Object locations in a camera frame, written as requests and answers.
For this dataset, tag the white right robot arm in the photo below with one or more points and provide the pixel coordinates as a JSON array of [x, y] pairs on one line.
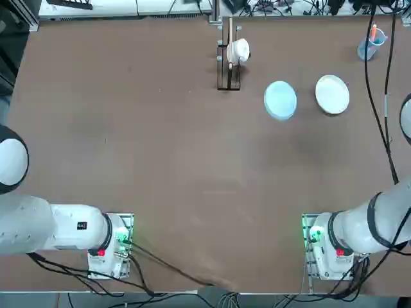
[[353, 231]]

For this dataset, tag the aluminium frame post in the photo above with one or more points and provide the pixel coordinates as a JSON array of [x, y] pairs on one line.
[[214, 9]]

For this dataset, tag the aluminium rail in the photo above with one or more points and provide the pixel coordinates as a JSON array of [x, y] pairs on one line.
[[30, 16]]

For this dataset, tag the white mug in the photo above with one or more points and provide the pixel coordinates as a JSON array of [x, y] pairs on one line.
[[237, 49]]

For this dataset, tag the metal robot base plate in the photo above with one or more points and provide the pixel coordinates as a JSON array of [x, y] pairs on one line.
[[305, 224], [128, 221]]

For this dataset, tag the white plate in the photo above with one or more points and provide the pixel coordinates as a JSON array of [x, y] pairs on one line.
[[332, 94]]

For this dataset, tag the black flat device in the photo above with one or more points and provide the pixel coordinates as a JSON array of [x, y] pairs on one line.
[[70, 4]]

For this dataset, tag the pale blue plate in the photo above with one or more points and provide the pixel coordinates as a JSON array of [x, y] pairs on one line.
[[280, 101]]

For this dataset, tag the blue pen cup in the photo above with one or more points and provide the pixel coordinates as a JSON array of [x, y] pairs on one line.
[[366, 51]]

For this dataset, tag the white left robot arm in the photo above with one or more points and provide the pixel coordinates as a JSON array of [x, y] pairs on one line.
[[64, 231]]

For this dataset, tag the orange marker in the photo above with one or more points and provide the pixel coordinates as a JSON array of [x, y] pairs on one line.
[[374, 32]]

